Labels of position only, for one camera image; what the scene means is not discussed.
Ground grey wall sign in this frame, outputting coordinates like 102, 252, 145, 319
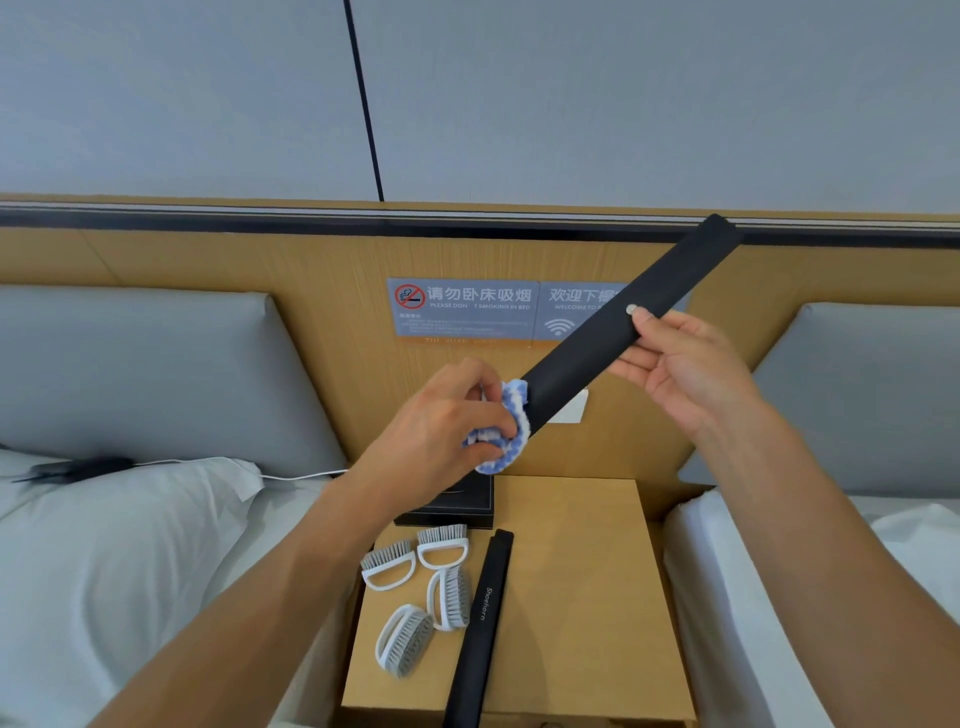
386, 277, 691, 343

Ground person's left forearm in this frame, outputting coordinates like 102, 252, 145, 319
89, 476, 410, 728

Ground white brush grey bristles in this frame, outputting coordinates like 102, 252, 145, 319
416, 524, 471, 571
425, 564, 472, 633
359, 539, 418, 592
374, 603, 436, 680

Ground white bed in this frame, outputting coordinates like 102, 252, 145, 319
0, 448, 361, 728
663, 487, 960, 728

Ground black leather tissue box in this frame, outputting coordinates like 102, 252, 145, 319
393, 472, 496, 530

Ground wooden headboard panel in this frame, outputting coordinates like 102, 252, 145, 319
0, 193, 960, 519

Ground person's right forearm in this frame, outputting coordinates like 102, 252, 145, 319
697, 401, 960, 728

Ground person's right hand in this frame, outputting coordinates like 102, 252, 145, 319
607, 305, 766, 444

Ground wooden nightstand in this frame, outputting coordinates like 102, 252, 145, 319
341, 473, 699, 728

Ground grey headboard cushion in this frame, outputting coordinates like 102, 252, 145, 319
678, 302, 960, 500
0, 284, 349, 478

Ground blue white striped cloth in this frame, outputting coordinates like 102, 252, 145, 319
463, 378, 532, 476

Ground white switch socket panel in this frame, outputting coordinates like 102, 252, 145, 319
545, 388, 590, 426

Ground white pillow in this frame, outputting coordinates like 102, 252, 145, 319
0, 449, 265, 728
873, 500, 960, 624

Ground person's left hand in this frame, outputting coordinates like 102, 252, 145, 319
352, 357, 519, 515

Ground black charging device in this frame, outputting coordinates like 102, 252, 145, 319
11, 455, 138, 485

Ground long black shoe spoon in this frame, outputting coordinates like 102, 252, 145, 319
517, 213, 744, 436
442, 528, 516, 728

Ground white charging cable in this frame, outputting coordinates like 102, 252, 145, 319
131, 458, 350, 481

